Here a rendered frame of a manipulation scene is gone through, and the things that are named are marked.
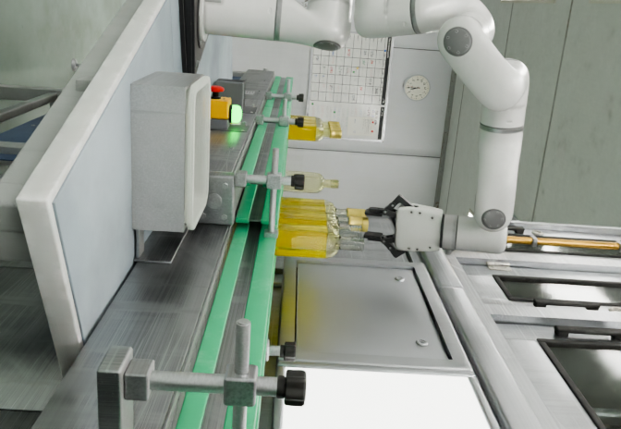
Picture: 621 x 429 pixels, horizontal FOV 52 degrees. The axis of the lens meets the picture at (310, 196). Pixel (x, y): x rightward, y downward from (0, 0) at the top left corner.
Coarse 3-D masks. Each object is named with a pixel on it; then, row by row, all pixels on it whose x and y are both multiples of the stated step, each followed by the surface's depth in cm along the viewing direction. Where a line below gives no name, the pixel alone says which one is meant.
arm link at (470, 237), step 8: (464, 216) 135; (472, 216) 135; (464, 224) 133; (472, 224) 133; (464, 232) 133; (472, 232) 132; (480, 232) 132; (488, 232) 132; (496, 232) 131; (504, 232) 131; (456, 240) 133; (464, 240) 133; (472, 240) 132; (480, 240) 132; (488, 240) 132; (496, 240) 131; (504, 240) 131; (456, 248) 135; (464, 248) 134; (472, 248) 134; (480, 248) 133; (488, 248) 132; (496, 248) 132; (504, 248) 132
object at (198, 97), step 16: (208, 80) 102; (192, 96) 90; (208, 96) 106; (192, 112) 90; (208, 112) 107; (192, 128) 91; (208, 128) 107; (192, 144) 92; (208, 144) 108; (192, 160) 92; (208, 160) 109; (192, 176) 93; (208, 176) 110; (192, 192) 94; (192, 208) 95; (192, 224) 96
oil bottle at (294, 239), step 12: (288, 228) 127; (300, 228) 127; (312, 228) 128; (324, 228) 128; (276, 240) 126; (288, 240) 126; (300, 240) 126; (312, 240) 126; (324, 240) 126; (336, 240) 127; (276, 252) 127; (288, 252) 127; (300, 252) 127; (312, 252) 127; (324, 252) 127; (336, 252) 128
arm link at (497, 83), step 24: (456, 24) 113; (480, 24) 113; (456, 48) 114; (480, 48) 112; (456, 72) 116; (480, 72) 113; (504, 72) 112; (528, 72) 120; (480, 96) 116; (504, 96) 114; (504, 120) 121
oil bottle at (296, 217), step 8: (280, 216) 132; (288, 216) 132; (296, 216) 133; (304, 216) 133; (312, 216) 133; (320, 216) 134; (328, 216) 134; (312, 224) 131; (320, 224) 131; (328, 224) 131; (336, 224) 133
